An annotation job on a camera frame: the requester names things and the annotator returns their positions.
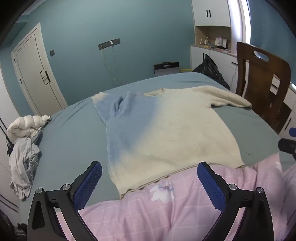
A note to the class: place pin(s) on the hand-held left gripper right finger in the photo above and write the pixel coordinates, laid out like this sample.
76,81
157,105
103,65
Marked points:
210,185

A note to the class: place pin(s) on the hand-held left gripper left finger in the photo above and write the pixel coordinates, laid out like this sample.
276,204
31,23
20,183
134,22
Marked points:
89,183

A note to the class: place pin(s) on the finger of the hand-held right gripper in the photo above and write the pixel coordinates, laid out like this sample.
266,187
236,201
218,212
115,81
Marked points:
293,131
288,147

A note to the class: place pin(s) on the white and blue knit sweater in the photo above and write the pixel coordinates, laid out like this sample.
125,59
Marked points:
175,132

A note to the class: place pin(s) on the crumpled grey clothes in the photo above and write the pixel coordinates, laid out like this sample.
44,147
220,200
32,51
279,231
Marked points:
23,162

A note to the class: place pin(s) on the bed with teal sheet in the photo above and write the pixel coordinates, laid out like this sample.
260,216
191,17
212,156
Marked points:
69,139

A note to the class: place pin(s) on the pink checked quilt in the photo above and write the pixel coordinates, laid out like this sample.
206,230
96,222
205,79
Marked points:
150,213

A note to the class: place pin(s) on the brown wooden chair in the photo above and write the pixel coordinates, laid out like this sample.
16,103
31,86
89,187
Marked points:
249,58

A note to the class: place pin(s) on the white puffer jacket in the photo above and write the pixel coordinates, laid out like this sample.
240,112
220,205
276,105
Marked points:
23,127

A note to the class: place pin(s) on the black plastic bag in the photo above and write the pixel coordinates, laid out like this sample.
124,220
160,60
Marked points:
208,69

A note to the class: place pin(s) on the white wardrobe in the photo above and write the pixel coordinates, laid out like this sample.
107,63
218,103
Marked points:
4,111

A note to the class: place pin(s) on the white door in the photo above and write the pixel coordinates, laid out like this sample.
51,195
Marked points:
34,81

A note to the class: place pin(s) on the yellow bin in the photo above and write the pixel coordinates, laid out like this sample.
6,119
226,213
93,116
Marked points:
185,70

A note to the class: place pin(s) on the black and white flat box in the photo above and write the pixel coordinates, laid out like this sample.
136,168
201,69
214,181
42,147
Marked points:
166,68

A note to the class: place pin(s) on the white cabinet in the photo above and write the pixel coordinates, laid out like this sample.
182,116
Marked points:
212,20

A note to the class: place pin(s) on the dark wall switch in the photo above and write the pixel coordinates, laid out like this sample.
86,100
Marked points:
52,52

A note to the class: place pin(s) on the grey wall socket strip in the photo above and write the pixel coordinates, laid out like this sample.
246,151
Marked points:
108,44

